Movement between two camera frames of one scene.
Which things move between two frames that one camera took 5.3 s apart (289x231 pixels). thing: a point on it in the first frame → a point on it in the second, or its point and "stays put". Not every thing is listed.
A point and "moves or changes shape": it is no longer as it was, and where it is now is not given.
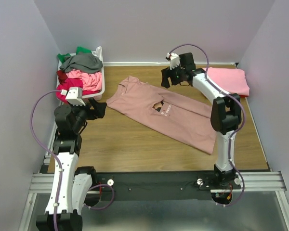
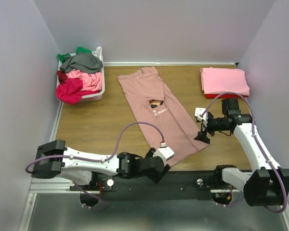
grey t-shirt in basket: x=84 y=62 stays put
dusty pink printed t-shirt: x=187 y=121 moves or changes shape
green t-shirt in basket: x=79 y=50 stays put
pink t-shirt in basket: x=91 y=82 stays put
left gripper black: x=94 y=109 → x=160 y=173
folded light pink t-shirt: x=233 y=81 stays put
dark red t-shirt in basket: x=61 y=76 stays put
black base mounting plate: x=156 y=186 stays put
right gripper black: x=173 y=75 → x=203 y=130
